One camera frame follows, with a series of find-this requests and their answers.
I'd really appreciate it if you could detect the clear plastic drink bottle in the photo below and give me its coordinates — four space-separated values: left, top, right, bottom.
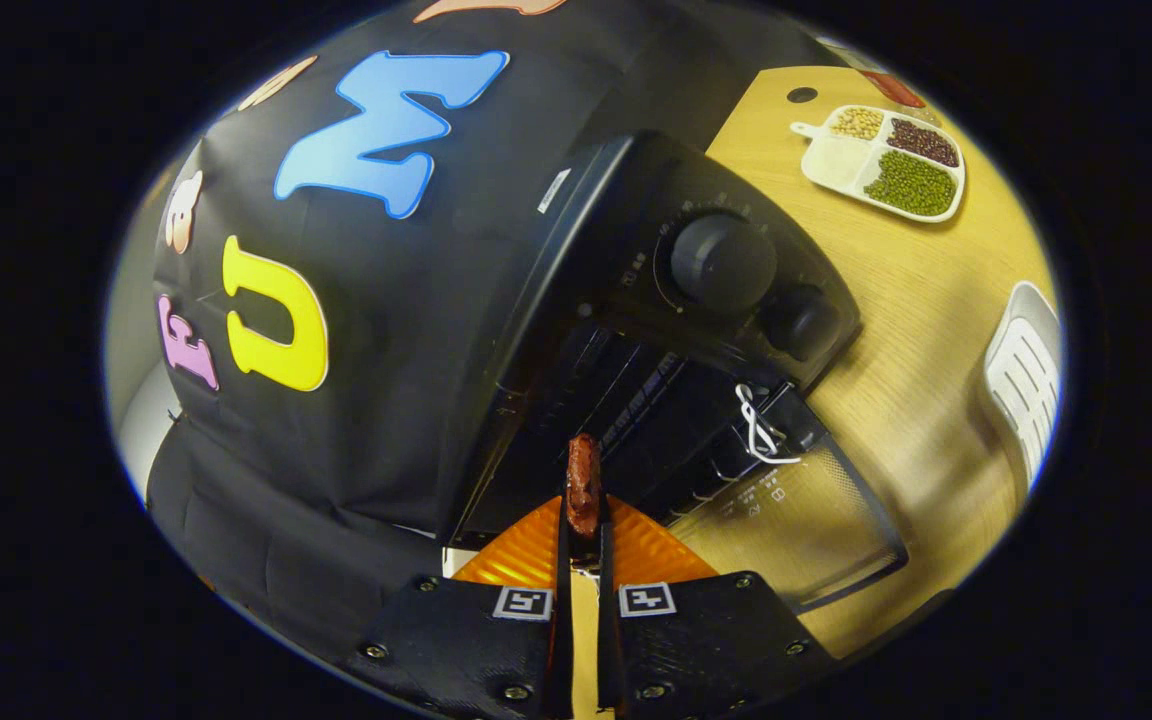
826 38 929 111

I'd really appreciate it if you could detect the white cord loop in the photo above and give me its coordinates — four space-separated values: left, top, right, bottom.
734 384 803 467

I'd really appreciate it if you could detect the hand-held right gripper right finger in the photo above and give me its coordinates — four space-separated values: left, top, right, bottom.
595 495 842 720

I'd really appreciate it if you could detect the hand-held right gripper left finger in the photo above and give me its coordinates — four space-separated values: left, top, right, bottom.
351 495 578 720

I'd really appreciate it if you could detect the white divided bean dish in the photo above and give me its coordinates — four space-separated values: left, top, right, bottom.
791 104 967 223

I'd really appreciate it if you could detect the black electric oven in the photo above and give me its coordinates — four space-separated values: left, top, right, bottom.
441 130 909 613

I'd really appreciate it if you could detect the white slotted tray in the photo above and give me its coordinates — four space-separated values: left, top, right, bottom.
981 282 1065 491

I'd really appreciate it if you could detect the red meat piece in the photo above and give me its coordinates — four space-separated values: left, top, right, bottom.
566 433 605 541

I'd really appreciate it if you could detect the black backdrop cloth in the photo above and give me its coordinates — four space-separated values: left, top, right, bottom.
146 0 837 641

